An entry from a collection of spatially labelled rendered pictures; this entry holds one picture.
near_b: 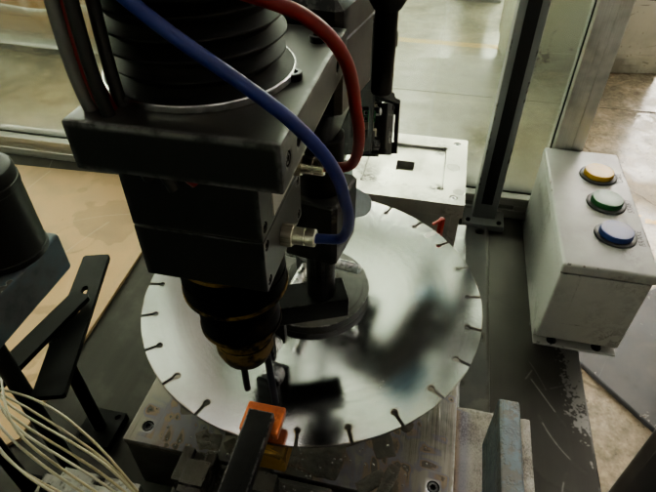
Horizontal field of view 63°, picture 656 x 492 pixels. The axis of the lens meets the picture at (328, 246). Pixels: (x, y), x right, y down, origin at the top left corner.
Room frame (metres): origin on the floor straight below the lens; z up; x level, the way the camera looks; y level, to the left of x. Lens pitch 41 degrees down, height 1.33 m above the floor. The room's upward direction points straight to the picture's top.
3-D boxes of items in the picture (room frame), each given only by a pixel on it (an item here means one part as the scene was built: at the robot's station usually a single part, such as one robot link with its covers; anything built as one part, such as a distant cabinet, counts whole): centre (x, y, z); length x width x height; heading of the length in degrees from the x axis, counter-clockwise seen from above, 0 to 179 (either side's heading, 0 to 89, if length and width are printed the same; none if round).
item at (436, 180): (0.69, -0.12, 0.82); 0.18 x 0.18 x 0.15; 77
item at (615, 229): (0.52, -0.36, 0.90); 0.04 x 0.04 x 0.02
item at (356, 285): (0.37, 0.02, 0.96); 0.11 x 0.11 x 0.03
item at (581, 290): (0.59, -0.37, 0.82); 0.28 x 0.11 x 0.15; 167
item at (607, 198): (0.59, -0.38, 0.90); 0.04 x 0.04 x 0.02
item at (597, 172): (0.66, -0.40, 0.90); 0.04 x 0.04 x 0.02
